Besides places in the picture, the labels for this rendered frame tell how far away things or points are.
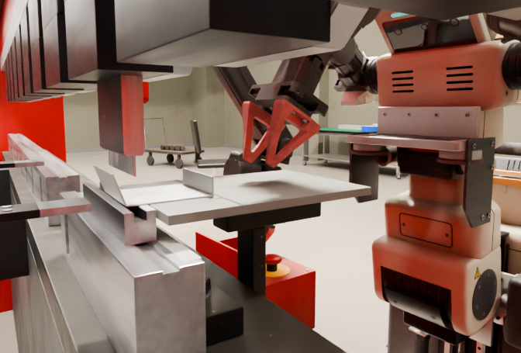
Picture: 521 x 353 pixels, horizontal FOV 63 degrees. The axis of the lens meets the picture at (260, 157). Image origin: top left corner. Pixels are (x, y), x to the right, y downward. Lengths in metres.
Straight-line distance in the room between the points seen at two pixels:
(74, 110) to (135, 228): 11.31
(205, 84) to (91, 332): 11.85
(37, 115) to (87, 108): 9.20
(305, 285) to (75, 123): 11.03
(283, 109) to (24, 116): 2.19
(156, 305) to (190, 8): 0.24
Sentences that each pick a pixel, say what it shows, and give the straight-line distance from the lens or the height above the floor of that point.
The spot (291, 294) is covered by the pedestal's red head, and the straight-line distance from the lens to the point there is 0.84.
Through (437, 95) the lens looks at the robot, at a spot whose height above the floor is 1.12.
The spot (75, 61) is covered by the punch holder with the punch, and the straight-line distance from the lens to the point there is 0.46.
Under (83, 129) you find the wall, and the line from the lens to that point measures 11.77.
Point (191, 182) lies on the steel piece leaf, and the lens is 0.52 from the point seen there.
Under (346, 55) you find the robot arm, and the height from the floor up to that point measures 1.22.
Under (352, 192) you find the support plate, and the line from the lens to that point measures 0.52.
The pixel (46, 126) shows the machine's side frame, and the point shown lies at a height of 1.00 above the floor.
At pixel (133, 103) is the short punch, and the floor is 1.10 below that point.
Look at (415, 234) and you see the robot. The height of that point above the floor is 0.82.
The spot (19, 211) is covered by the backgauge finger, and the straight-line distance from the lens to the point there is 0.44.
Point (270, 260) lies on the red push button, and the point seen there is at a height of 0.81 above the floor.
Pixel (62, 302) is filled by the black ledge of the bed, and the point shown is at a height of 0.88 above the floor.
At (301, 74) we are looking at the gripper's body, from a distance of 0.55.
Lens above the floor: 1.10
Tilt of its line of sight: 6 degrees down
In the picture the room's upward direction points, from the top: straight up
